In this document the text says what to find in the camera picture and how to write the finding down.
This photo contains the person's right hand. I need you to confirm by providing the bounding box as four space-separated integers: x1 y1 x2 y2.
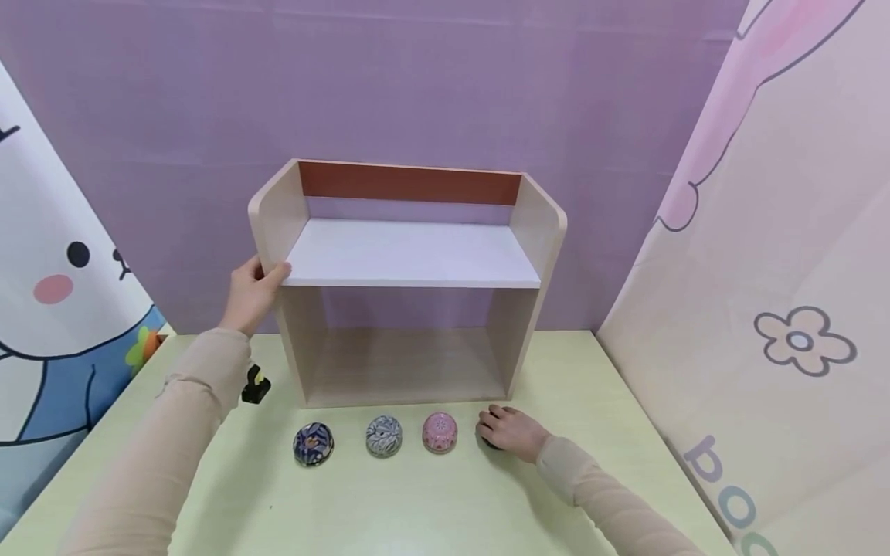
475 405 555 465

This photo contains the person's left hand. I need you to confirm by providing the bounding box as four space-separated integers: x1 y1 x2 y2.
220 256 294 338

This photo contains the light wooden two-tier shelf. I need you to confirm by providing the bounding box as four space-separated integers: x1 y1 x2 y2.
247 158 569 409

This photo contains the person's right forearm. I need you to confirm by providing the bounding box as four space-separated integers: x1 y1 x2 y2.
535 436 712 556

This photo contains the person's left forearm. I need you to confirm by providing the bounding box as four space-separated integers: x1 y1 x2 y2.
54 327 253 556

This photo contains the pink floral bowl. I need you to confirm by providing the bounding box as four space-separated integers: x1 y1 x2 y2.
422 412 459 455

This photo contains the grey leaf pattern bowl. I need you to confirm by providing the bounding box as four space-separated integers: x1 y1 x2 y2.
365 415 403 459

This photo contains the black wrist band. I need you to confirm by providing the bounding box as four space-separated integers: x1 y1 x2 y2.
240 364 273 406

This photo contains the dark blue floral bowl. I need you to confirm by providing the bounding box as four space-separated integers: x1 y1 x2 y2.
292 422 335 467

